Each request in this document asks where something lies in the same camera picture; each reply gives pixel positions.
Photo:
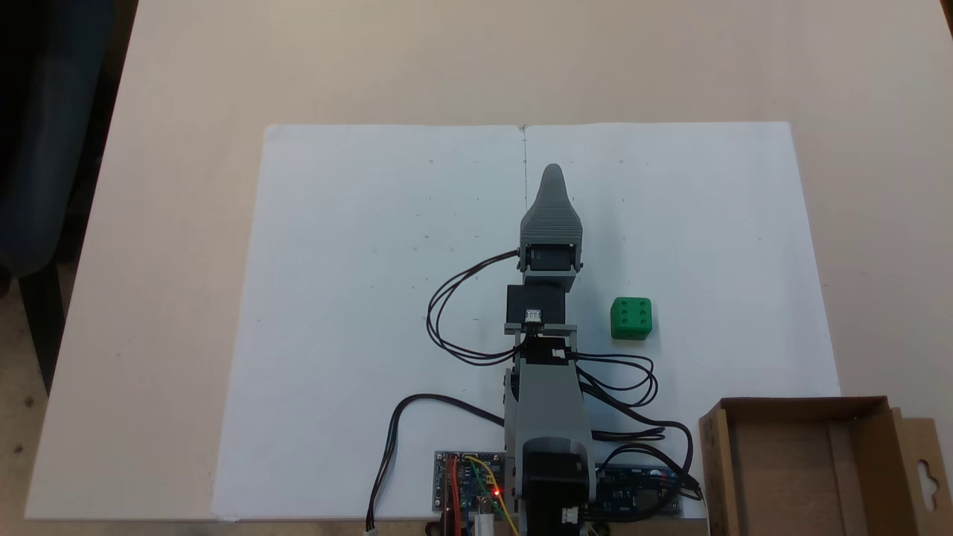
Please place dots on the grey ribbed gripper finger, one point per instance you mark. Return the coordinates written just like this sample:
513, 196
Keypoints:
552, 219

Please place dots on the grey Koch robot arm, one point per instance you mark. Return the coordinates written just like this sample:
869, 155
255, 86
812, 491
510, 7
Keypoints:
549, 402

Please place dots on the dark blue chair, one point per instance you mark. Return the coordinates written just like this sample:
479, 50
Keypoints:
45, 149

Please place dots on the dark blue circuit board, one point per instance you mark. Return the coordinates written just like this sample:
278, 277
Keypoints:
633, 495

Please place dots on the white paper sheet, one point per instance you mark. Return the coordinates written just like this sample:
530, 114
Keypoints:
357, 313
692, 223

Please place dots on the brown cardboard box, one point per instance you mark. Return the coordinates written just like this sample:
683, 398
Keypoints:
789, 469

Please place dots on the green dice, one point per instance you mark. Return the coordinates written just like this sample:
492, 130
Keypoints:
631, 318

